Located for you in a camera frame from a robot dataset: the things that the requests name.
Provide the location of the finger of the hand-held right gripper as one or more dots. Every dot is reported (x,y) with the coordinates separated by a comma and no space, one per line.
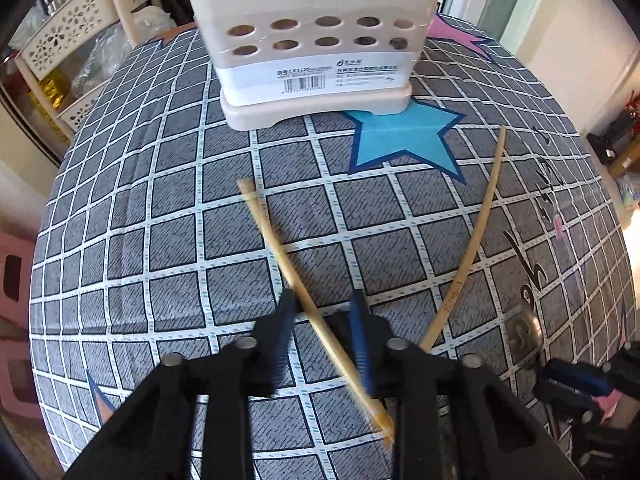
(565,402)
(580,377)

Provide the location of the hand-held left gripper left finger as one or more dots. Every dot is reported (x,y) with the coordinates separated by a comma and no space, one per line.
(286,340)

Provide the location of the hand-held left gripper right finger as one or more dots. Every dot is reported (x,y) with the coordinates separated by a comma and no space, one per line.
(362,350)

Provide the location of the plain wooden chopstick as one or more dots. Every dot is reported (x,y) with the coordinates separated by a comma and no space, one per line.
(476,232)
(274,247)

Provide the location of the beige plastic utensil holder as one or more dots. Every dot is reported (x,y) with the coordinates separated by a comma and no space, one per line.
(310,0)

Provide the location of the grey checked star tablecloth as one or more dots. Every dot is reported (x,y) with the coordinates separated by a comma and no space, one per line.
(175,210)

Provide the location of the black object with red mark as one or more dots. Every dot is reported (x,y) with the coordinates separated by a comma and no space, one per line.
(610,136)

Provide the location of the clear plastic bags inside rack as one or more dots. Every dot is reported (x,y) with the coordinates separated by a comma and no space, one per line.
(107,57)

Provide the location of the gold foil bag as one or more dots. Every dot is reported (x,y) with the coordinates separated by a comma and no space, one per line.
(52,89)

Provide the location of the beige flower-pattern storage rack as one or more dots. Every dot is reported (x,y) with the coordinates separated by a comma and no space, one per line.
(65,35)

